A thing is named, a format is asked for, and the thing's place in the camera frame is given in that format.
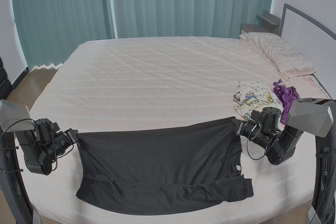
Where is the grey bedside table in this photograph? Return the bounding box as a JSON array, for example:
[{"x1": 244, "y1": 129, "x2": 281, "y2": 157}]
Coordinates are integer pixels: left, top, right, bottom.
[{"x1": 241, "y1": 10, "x2": 281, "y2": 34}]

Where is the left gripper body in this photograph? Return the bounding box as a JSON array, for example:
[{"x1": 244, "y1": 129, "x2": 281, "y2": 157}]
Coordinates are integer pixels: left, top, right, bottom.
[{"x1": 54, "y1": 128, "x2": 79, "y2": 156}]

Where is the bed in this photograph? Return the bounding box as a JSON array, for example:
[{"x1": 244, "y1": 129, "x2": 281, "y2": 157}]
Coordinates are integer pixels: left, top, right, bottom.
[{"x1": 16, "y1": 3, "x2": 336, "y2": 224}]

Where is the black cable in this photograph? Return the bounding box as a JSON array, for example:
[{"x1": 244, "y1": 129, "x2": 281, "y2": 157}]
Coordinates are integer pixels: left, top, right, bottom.
[
  {"x1": 0, "y1": 118, "x2": 38, "y2": 139},
  {"x1": 246, "y1": 136, "x2": 269, "y2": 161}
]

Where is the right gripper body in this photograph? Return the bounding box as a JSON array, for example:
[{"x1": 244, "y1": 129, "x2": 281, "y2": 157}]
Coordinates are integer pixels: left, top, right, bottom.
[{"x1": 235, "y1": 120, "x2": 262, "y2": 141}]

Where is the white printed garment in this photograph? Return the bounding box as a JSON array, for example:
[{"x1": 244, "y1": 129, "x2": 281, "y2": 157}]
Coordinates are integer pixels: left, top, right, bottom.
[{"x1": 232, "y1": 80, "x2": 283, "y2": 121}]

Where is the pale pink pillow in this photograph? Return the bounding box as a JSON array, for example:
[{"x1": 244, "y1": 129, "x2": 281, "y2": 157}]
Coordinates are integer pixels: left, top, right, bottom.
[{"x1": 238, "y1": 32, "x2": 317, "y2": 79}]

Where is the black long-sleeved shirt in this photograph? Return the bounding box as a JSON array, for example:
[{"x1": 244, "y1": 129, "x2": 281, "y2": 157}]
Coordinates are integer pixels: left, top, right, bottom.
[{"x1": 76, "y1": 117, "x2": 255, "y2": 216}]

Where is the purple satin garment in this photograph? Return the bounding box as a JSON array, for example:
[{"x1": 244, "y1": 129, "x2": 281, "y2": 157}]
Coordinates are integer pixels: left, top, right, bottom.
[{"x1": 273, "y1": 81, "x2": 301, "y2": 125}]

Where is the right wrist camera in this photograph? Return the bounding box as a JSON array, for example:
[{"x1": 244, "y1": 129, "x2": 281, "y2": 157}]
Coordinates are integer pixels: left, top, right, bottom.
[{"x1": 251, "y1": 110, "x2": 263, "y2": 123}]

